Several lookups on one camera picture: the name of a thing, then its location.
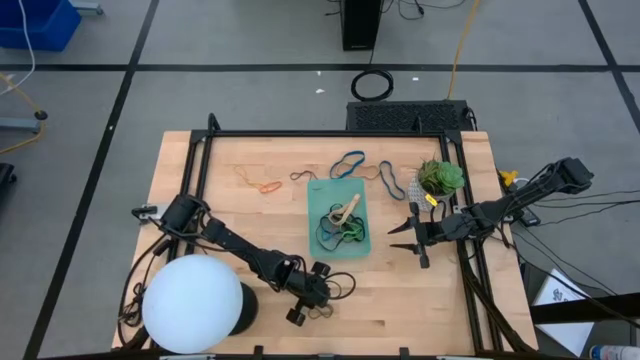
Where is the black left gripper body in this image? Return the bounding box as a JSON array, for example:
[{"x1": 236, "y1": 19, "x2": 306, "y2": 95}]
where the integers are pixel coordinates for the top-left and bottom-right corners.
[{"x1": 284, "y1": 259, "x2": 334, "y2": 327}]

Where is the black looped camera cable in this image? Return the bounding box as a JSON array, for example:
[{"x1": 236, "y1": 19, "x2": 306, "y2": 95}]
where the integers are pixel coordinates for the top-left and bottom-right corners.
[{"x1": 319, "y1": 271, "x2": 358, "y2": 302}]

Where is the grey metal bracket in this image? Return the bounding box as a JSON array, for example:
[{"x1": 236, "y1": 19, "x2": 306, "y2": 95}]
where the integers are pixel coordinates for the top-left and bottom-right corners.
[{"x1": 132, "y1": 202, "x2": 169, "y2": 224}]

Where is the yellow hanging cable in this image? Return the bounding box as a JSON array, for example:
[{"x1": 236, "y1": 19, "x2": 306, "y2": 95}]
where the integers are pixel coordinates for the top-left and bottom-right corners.
[{"x1": 445, "y1": 0, "x2": 481, "y2": 100}]

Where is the white globe table lamp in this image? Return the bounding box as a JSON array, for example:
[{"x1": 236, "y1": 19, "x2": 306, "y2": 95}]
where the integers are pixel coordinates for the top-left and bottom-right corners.
[{"x1": 141, "y1": 253, "x2": 260, "y2": 355}]

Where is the blue storage tote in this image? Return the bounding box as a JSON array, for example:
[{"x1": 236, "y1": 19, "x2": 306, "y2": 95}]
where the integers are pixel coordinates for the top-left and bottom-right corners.
[{"x1": 0, "y1": 0, "x2": 82, "y2": 53}]

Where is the black floor cable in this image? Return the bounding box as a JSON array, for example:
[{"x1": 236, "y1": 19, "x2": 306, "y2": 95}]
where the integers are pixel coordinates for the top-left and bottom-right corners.
[
  {"x1": 529, "y1": 198, "x2": 640, "y2": 227},
  {"x1": 509, "y1": 234, "x2": 640, "y2": 331},
  {"x1": 324, "y1": 0, "x2": 469, "y2": 21},
  {"x1": 579, "y1": 188, "x2": 640, "y2": 201}
]

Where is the black computer tower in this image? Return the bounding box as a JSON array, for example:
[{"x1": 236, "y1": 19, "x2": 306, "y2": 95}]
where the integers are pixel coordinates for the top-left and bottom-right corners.
[{"x1": 340, "y1": 0, "x2": 383, "y2": 52}]

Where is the teal translucent plastic bin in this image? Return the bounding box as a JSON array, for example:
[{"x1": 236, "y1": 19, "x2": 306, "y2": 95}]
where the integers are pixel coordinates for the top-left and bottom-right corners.
[{"x1": 306, "y1": 177, "x2": 374, "y2": 261}]

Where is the thin dark rubber band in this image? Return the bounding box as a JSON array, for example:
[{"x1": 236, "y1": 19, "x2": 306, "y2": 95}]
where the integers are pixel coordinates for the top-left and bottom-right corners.
[
  {"x1": 306, "y1": 304, "x2": 335, "y2": 321},
  {"x1": 288, "y1": 168, "x2": 320, "y2": 183}
]

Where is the coiled black cable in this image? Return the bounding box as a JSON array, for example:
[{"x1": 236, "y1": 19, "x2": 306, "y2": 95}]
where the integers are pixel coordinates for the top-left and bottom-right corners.
[{"x1": 349, "y1": 68, "x2": 395, "y2": 103}]

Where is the black cable bundle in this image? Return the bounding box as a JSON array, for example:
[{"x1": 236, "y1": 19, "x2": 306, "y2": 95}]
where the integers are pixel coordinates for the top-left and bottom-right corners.
[{"x1": 117, "y1": 234, "x2": 169, "y2": 349}]

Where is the yellow floor cable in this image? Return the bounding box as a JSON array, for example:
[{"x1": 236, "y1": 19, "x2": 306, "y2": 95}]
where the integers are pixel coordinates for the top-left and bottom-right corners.
[{"x1": 0, "y1": 73, "x2": 47, "y2": 156}]

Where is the white floor cable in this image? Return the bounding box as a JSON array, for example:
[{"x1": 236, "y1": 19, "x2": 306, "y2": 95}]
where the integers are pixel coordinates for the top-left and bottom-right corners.
[{"x1": 0, "y1": 0, "x2": 36, "y2": 97}]

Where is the thin orange rubber band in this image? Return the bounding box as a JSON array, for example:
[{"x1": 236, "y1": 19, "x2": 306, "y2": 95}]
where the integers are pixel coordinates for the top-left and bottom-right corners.
[{"x1": 233, "y1": 163, "x2": 284, "y2": 196}]

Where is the succulent in white patterned pot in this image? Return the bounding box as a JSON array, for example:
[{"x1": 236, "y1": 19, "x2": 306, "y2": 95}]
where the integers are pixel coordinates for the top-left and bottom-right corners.
[{"x1": 407, "y1": 156, "x2": 466, "y2": 214}]

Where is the black floor object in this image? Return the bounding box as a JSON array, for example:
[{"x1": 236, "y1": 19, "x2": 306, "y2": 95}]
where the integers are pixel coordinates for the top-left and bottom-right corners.
[{"x1": 0, "y1": 162, "x2": 17, "y2": 200}]

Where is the black aluminium table frame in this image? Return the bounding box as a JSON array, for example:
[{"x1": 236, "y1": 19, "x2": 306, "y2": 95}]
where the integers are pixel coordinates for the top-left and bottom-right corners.
[{"x1": 182, "y1": 113, "x2": 536, "y2": 359}]

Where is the grey metal stand foot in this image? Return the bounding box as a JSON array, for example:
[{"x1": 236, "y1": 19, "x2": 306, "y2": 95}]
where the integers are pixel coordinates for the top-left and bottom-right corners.
[{"x1": 0, "y1": 110, "x2": 49, "y2": 135}]

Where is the black mesh computer case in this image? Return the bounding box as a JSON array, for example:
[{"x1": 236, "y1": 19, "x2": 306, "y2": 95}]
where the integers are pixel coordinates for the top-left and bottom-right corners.
[{"x1": 345, "y1": 99, "x2": 475, "y2": 133}]

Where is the white paper sheet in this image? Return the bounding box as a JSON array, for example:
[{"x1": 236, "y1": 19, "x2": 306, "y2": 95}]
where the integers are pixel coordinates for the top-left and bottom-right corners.
[{"x1": 531, "y1": 268, "x2": 596, "y2": 357}]

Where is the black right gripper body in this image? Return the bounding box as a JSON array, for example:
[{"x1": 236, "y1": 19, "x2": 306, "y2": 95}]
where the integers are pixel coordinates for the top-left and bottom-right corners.
[{"x1": 408, "y1": 201, "x2": 469, "y2": 270}]

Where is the white spray can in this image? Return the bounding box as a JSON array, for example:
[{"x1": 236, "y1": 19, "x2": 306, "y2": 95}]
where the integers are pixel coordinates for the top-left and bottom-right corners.
[{"x1": 589, "y1": 343, "x2": 640, "y2": 360}]

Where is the black metal beam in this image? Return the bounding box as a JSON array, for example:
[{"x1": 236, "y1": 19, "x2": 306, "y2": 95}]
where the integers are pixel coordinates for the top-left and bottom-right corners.
[{"x1": 528, "y1": 292, "x2": 640, "y2": 325}]

